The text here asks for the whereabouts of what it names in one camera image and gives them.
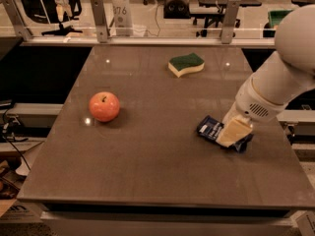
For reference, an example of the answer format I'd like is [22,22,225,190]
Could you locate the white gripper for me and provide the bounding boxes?
[216,77,286,148]

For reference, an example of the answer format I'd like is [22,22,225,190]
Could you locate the blue rxbar blueberry wrapper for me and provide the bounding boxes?
[196,115,254,153]

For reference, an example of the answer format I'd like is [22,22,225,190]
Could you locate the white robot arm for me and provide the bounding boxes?
[217,5,315,148]

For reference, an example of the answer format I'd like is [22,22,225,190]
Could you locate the green and yellow sponge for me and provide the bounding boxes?
[168,53,205,78]

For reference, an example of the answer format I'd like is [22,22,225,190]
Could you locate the green bin with items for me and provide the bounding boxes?
[263,10,290,38]

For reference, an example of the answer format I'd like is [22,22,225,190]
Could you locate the red apple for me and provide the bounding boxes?
[89,91,120,122]

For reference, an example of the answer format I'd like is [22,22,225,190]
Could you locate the white numbered pillar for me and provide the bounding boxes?
[111,0,133,36]

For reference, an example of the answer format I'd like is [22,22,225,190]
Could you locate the right metal railing post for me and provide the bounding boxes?
[220,0,240,44]

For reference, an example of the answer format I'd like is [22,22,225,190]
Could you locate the metal railing post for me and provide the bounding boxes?
[220,0,240,44]
[91,0,109,43]

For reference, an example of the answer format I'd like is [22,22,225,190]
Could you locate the left metal railing post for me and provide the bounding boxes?
[91,0,109,43]

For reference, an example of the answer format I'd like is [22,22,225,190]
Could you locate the black cable on left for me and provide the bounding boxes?
[1,107,32,171]

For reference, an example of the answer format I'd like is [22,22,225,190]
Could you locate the far left metal post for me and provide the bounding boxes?
[0,0,32,41]

